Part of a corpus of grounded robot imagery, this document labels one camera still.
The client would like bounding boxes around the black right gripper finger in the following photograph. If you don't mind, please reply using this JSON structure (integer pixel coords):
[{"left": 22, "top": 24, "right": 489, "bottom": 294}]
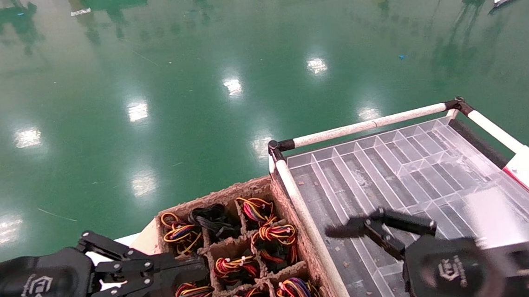
[
  {"left": 324, "top": 216, "right": 409, "bottom": 267},
  {"left": 370, "top": 203, "right": 439, "bottom": 242}
]

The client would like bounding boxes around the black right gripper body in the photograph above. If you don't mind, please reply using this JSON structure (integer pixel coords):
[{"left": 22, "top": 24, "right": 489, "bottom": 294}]
[{"left": 397, "top": 230, "right": 508, "bottom": 297}]

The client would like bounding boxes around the beige flat board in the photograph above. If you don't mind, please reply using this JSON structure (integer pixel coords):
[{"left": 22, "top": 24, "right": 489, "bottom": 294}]
[{"left": 121, "top": 217, "right": 169, "bottom": 297}]

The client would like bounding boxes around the clear plastic divider tray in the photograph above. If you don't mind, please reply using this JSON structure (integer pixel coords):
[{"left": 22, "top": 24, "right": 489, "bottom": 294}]
[{"left": 284, "top": 111, "right": 529, "bottom": 297}]

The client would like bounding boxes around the black foam strip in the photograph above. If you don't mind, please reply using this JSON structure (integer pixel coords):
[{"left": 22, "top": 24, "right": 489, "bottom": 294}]
[{"left": 449, "top": 115, "right": 511, "bottom": 173}]

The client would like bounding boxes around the brown pulp compartment tray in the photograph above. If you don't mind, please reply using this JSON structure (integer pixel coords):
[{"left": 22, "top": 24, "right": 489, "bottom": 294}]
[{"left": 153, "top": 171, "right": 345, "bottom": 297}]

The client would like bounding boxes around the black cable bundle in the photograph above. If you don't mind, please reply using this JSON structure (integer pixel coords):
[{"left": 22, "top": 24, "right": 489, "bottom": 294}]
[{"left": 188, "top": 203, "right": 241, "bottom": 243}]

